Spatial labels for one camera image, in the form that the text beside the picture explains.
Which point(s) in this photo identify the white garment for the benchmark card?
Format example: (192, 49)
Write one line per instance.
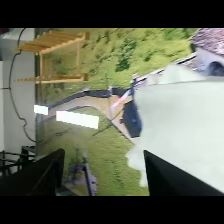
(183, 123)

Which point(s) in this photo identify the wooden rack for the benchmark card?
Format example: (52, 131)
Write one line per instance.
(53, 41)

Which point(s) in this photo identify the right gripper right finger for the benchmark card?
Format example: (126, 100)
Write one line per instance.
(173, 181)

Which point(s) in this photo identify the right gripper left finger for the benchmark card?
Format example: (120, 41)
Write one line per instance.
(36, 176)

